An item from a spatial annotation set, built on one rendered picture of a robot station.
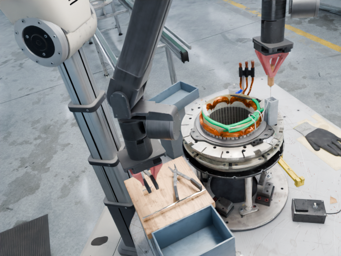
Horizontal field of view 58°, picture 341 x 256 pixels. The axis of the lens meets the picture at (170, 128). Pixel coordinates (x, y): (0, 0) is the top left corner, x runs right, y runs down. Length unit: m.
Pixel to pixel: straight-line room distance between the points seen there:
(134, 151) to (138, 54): 0.22
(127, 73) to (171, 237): 0.45
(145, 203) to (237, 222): 0.37
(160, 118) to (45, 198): 2.06
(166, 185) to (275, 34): 0.48
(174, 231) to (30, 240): 1.67
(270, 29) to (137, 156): 0.44
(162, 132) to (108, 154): 0.61
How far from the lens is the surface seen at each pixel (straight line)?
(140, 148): 0.66
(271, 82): 0.89
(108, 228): 1.86
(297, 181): 1.21
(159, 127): 0.60
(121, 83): 0.58
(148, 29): 0.53
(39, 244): 2.33
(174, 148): 1.29
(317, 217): 1.12
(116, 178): 1.27
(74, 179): 2.61
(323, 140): 1.40
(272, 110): 0.94
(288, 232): 1.11
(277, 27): 0.82
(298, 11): 0.81
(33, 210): 2.56
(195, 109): 1.06
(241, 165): 0.90
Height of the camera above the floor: 1.71
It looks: 38 degrees down
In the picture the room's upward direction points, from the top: 12 degrees counter-clockwise
